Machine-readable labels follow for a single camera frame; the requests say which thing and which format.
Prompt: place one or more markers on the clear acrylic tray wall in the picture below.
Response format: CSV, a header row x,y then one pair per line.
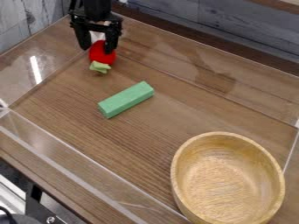
x,y
105,166

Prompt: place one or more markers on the green rectangular block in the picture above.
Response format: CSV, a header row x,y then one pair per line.
x,y
125,99

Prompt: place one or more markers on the red plush radish toy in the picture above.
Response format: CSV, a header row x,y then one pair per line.
x,y
100,60

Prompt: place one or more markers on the black table leg bracket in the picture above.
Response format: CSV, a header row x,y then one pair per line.
x,y
36,210

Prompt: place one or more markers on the wooden bowl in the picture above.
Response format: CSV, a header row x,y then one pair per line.
x,y
227,180

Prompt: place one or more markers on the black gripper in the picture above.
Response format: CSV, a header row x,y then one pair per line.
x,y
91,15

